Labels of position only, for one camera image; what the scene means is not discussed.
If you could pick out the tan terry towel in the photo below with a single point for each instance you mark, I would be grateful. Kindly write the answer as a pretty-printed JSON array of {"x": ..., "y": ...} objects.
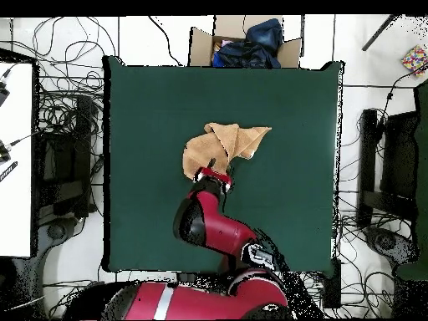
[{"x": 204, "y": 150}]

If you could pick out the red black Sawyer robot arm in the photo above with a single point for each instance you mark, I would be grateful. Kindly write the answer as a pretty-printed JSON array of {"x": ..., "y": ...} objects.
[{"x": 220, "y": 230}]

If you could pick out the black flat bar tool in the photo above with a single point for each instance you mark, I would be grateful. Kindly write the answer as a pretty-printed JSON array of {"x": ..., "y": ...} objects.
[{"x": 8, "y": 171}]

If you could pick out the dark green table cloth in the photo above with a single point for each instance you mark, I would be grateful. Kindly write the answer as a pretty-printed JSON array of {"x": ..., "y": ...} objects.
[{"x": 150, "y": 117}]

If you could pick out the open cardboard box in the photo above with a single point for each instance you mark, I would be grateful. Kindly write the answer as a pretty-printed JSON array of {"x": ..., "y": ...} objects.
[{"x": 200, "y": 46}]

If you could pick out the dark blue clothes pile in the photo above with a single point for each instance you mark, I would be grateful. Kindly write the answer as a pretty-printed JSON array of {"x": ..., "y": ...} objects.
[{"x": 254, "y": 50}]

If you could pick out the black rectangular box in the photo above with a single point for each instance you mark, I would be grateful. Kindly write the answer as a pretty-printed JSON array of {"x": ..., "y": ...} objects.
[{"x": 331, "y": 284}]

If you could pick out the white side table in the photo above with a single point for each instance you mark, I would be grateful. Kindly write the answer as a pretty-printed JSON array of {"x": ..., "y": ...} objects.
[{"x": 16, "y": 167}]

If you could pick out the dark slanted rod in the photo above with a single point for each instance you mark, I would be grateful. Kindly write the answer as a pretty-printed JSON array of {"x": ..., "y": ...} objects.
[{"x": 379, "y": 33}]

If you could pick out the multicoloured patterned box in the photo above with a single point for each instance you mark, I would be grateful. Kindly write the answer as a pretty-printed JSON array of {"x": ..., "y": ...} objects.
[{"x": 414, "y": 60}]

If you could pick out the black metal stand frame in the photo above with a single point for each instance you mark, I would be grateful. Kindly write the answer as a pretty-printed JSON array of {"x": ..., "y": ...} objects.
[
  {"x": 367, "y": 150},
  {"x": 83, "y": 150}
]

